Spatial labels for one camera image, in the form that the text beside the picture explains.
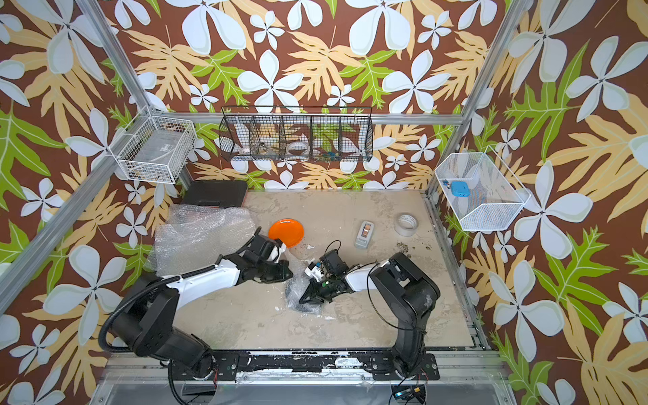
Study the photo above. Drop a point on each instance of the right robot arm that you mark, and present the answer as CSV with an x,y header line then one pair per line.
x,y
409,293

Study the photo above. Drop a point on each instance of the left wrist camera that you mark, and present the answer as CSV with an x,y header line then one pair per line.
x,y
277,252

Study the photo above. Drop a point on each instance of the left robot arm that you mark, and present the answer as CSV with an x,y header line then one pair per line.
x,y
143,322

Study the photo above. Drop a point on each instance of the grey tape dispenser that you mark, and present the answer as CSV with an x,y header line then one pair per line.
x,y
365,233

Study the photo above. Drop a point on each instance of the black wire basket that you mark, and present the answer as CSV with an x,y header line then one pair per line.
x,y
325,134

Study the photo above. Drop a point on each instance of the black plastic case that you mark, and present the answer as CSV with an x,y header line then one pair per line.
x,y
216,193

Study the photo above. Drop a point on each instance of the white wire basket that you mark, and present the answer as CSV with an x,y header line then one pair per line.
x,y
154,147
497,194

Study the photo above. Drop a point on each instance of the white wire basket right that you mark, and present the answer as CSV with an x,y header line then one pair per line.
x,y
497,194

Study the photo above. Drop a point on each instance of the orange dinner plate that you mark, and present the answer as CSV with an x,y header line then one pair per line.
x,y
290,231

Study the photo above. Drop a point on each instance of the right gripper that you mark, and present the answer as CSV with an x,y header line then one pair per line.
x,y
313,291

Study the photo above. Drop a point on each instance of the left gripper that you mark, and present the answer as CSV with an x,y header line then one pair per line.
x,y
283,275

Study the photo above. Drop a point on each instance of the bubble wrap pile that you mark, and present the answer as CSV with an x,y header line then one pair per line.
x,y
194,237

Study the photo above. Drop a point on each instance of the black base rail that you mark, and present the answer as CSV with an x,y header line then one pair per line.
x,y
378,364

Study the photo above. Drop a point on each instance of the white wire basket left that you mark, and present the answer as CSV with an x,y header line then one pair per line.
x,y
154,147

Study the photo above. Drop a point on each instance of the blue small object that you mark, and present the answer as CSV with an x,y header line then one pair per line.
x,y
460,189

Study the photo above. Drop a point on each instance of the clear tape roll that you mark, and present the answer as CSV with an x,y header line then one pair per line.
x,y
406,225

